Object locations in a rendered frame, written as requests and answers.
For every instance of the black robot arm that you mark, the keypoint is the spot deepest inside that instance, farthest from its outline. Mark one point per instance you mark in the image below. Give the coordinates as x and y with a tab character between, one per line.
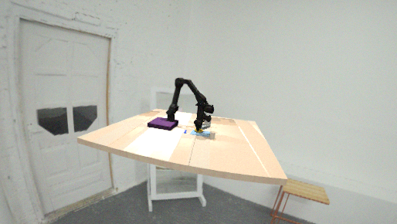
202	104

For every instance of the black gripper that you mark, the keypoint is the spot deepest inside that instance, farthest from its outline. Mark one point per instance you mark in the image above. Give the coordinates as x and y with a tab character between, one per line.
198	123

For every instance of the white cylinder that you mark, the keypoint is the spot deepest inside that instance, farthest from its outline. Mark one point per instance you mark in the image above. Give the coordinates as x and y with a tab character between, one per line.
212	135

